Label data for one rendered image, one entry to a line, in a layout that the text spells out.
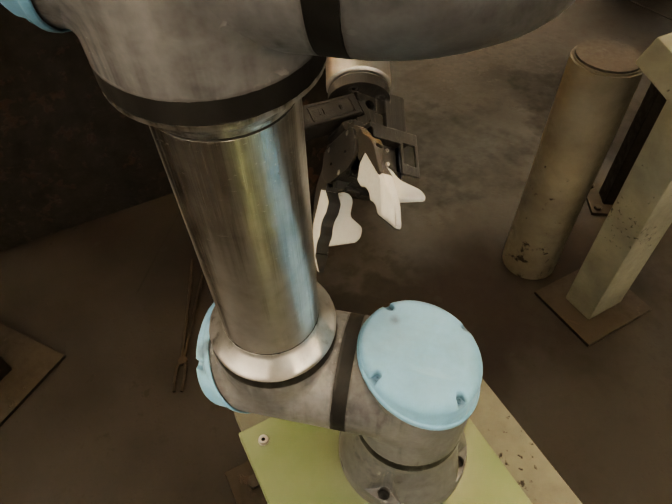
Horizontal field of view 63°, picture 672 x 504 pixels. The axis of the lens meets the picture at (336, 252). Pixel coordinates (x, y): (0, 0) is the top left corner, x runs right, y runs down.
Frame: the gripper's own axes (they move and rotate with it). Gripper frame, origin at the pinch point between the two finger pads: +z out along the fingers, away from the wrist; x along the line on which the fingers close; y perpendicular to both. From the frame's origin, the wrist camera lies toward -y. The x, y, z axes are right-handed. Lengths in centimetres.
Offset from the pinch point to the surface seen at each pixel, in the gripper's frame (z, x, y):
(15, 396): 8, 80, -28
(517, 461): 20.8, 7.1, 27.5
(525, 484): 23.4, 6.0, 27.3
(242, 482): 24, 51, 8
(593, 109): -34, 2, 50
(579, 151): -30, 9, 54
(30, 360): 1, 82, -26
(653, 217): -17, 4, 65
